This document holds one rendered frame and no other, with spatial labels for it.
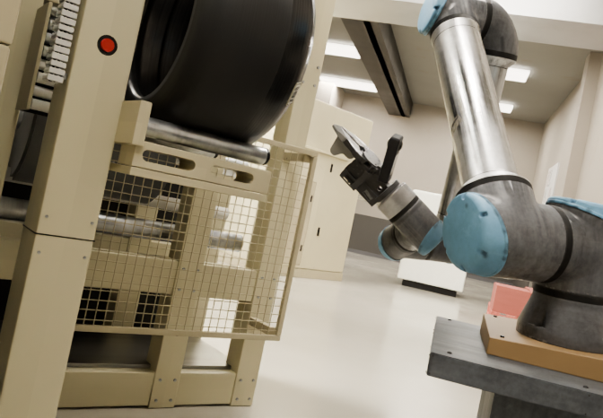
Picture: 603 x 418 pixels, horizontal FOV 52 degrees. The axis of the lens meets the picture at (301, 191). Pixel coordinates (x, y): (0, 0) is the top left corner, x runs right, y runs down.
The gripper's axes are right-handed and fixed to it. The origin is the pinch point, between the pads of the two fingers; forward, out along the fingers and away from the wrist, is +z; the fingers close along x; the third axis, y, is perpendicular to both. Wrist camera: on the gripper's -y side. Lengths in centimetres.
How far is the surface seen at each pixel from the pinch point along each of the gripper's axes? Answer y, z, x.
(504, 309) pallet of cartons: 157, -220, 482
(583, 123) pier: -11, -172, 768
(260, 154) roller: 19.3, 8.6, -2.3
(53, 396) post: 78, -2, -46
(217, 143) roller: 21.5, 16.7, -11.4
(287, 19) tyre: -10.2, 25.4, -5.2
